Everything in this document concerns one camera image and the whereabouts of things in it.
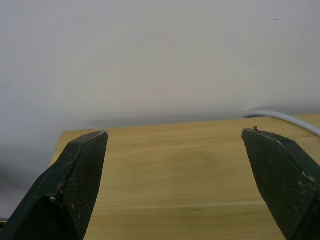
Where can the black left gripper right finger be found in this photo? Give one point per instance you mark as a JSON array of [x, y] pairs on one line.
[[282, 175]]

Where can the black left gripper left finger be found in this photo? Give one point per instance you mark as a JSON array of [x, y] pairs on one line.
[[75, 180]]

